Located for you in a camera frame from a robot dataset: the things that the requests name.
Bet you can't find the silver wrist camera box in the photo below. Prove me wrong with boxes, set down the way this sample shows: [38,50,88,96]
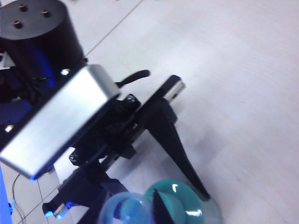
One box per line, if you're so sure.
[0,64,121,181]

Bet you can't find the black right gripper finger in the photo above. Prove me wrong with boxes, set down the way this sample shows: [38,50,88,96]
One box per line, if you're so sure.
[151,188,175,224]

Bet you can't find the black camera cable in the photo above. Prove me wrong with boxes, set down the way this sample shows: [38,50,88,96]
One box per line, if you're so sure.
[114,69,151,89]

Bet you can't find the blue transparent cup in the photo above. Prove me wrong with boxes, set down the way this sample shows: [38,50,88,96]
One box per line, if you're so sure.
[97,192,151,224]

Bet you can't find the thin black wire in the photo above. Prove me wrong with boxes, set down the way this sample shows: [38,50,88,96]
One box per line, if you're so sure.
[11,172,25,221]

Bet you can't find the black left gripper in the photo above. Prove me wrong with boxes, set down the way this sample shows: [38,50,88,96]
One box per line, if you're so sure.
[42,74,211,217]

